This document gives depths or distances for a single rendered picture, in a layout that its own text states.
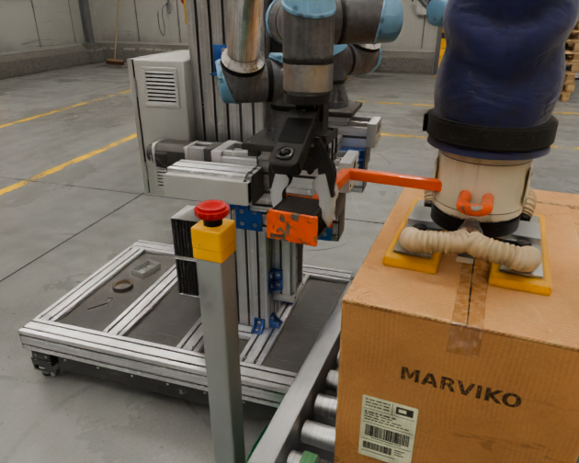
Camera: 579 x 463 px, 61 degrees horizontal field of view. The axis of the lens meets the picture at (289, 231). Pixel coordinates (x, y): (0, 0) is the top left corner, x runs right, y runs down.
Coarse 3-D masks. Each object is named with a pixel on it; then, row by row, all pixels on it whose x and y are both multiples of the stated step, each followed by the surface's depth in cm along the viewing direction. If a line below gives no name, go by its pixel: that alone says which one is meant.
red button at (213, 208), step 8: (208, 200) 100; (216, 200) 100; (200, 208) 96; (208, 208) 96; (216, 208) 96; (224, 208) 97; (200, 216) 96; (208, 216) 95; (216, 216) 95; (224, 216) 96; (208, 224) 98; (216, 224) 98
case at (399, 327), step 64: (448, 256) 97; (576, 256) 97; (384, 320) 82; (448, 320) 78; (512, 320) 78; (576, 320) 78; (384, 384) 87; (448, 384) 82; (512, 384) 78; (576, 384) 74; (384, 448) 93; (448, 448) 88; (512, 448) 83; (576, 448) 78
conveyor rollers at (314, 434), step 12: (336, 360) 132; (336, 372) 126; (336, 384) 124; (324, 396) 118; (324, 408) 116; (312, 432) 109; (324, 432) 109; (312, 444) 109; (324, 444) 108; (300, 456) 103
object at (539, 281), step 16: (544, 224) 107; (544, 240) 100; (544, 256) 93; (496, 272) 88; (512, 272) 87; (528, 272) 87; (544, 272) 88; (512, 288) 86; (528, 288) 85; (544, 288) 84
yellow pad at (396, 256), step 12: (420, 204) 116; (408, 216) 111; (420, 228) 98; (432, 228) 104; (396, 240) 100; (396, 252) 95; (408, 252) 94; (432, 252) 94; (384, 264) 94; (396, 264) 93; (408, 264) 92; (420, 264) 91; (432, 264) 91
